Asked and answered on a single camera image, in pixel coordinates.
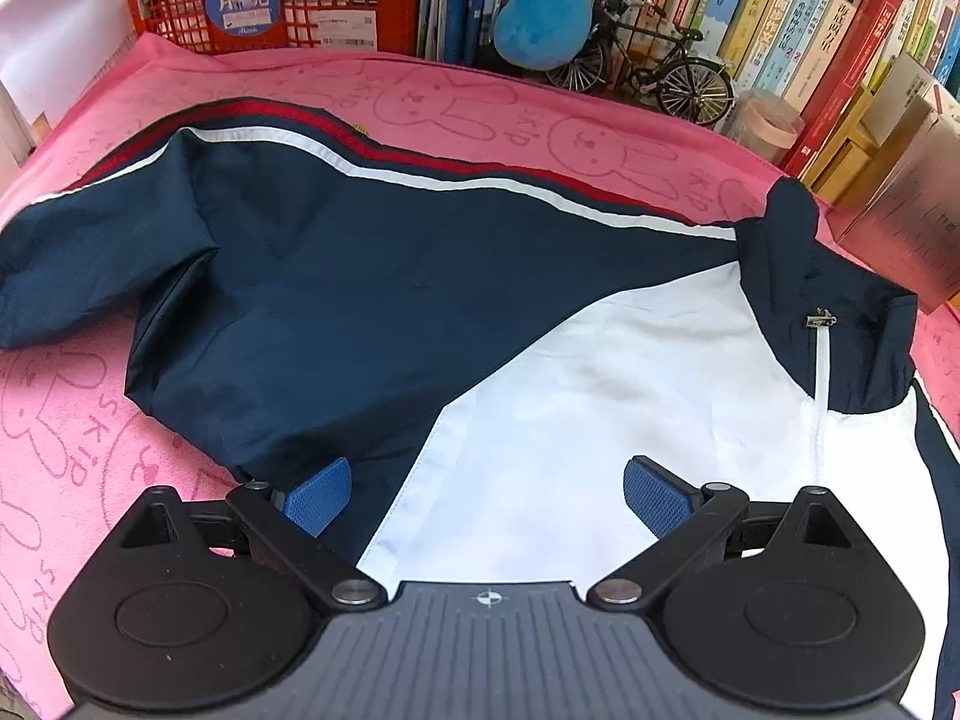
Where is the navy white red jacket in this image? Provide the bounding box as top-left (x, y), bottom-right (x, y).
top-left (2, 99), bottom-right (958, 718)

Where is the pink rabbit print cloth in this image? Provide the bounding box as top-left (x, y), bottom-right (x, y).
top-left (2, 39), bottom-right (958, 718)

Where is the silver metallic box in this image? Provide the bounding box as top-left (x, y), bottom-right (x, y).
top-left (827, 98), bottom-right (958, 314)

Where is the pink round cup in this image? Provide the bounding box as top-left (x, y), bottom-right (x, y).
top-left (721, 89), bottom-right (804, 164)

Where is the red spine book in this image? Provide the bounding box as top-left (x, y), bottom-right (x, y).
top-left (779, 0), bottom-right (905, 177)

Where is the black miniature bicycle model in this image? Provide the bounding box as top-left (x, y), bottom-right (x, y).
top-left (545, 0), bottom-right (736, 127)

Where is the blue plush ball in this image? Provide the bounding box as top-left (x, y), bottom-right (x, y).
top-left (493, 0), bottom-right (592, 71)

